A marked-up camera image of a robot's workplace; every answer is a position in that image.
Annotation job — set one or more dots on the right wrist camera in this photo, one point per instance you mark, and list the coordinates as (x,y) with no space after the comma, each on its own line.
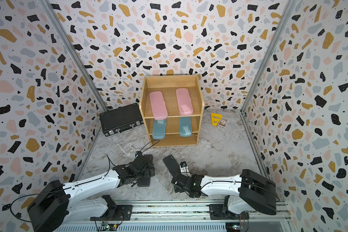
(183,167)

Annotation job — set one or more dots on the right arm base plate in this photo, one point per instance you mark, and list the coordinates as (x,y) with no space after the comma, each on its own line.
(219,212)

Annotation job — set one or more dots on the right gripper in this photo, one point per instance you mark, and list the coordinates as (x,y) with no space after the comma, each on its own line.
(178,190)

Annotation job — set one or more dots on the black pencil case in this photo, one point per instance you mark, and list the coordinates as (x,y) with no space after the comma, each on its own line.
(149,172)
(172,165)

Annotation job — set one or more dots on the teal pencil case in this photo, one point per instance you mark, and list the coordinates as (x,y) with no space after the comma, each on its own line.
(159,129)
(185,126)

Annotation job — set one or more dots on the small card box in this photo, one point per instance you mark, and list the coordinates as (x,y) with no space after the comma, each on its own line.
(223,122)

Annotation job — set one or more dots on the black briefcase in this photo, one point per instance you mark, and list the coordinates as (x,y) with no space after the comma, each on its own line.
(121,120)

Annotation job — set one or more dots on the pink pencil case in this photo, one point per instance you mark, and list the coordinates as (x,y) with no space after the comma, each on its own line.
(184,102)
(158,105)

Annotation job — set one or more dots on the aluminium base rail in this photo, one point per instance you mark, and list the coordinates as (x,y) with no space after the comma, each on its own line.
(183,216)

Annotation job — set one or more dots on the wooden three-tier shelf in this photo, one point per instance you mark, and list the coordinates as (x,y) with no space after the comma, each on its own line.
(168,85)

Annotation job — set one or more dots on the yellow triangular packet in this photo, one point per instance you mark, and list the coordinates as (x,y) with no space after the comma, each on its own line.
(215,118)

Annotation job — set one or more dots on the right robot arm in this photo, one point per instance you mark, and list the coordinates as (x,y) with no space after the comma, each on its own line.
(243,192)

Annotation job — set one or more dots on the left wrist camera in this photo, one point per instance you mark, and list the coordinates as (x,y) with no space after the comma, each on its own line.
(138,153)

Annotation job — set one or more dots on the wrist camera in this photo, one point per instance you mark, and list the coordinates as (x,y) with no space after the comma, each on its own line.
(183,167)
(138,153)

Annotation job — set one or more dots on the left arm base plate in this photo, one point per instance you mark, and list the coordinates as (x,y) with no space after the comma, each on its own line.
(118,213)

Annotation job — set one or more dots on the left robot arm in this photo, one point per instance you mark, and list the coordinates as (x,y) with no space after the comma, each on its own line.
(62,203)

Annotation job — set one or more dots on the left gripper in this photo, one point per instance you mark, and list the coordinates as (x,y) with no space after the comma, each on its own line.
(148,170)

